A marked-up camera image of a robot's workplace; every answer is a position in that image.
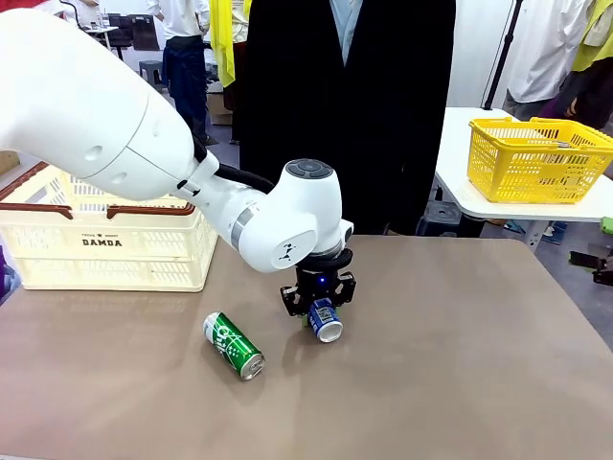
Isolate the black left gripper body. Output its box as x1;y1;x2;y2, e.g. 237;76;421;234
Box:
292;264;354;308

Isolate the blue Pocari Sweat can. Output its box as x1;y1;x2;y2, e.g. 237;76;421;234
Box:
307;296;345;344

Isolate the green Chilsung cider can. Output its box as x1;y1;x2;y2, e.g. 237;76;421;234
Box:
203;310;266;382

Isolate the yellow plastic basket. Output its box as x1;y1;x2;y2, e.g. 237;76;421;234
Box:
467;116;613;205

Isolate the cream shopping basket brown rim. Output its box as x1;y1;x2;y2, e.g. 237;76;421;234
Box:
0;161;220;294

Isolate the dark grey stool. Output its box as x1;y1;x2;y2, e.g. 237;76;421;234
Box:
419;199;485;239

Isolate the white side table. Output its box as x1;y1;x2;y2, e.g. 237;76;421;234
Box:
433;105;613;248

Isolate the person in black coat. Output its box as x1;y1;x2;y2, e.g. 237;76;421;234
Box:
238;0;459;237

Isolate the person in yellow vest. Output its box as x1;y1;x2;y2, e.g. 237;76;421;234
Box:
540;0;613;130

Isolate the person in white shirt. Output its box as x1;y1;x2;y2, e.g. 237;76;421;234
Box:
505;0;593;121

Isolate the black stand pole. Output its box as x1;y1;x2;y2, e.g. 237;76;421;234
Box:
483;0;524;110

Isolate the cardboard box beside yellow jacket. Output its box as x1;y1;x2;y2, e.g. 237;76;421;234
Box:
205;90;235;127

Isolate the person in navy apron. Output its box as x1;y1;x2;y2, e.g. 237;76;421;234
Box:
146;0;215;146

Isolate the person in yellow jacket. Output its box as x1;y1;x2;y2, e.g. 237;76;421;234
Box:
209;0;250;114

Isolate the grey plastic stool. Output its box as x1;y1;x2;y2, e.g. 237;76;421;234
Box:
138;59;168;92

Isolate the purple bag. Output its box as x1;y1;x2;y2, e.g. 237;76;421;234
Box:
0;246;23;306

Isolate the dark brown panel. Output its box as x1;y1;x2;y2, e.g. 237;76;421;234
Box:
128;13;162;52

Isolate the white workshop desk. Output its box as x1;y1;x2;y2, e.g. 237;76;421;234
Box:
80;23;126;63

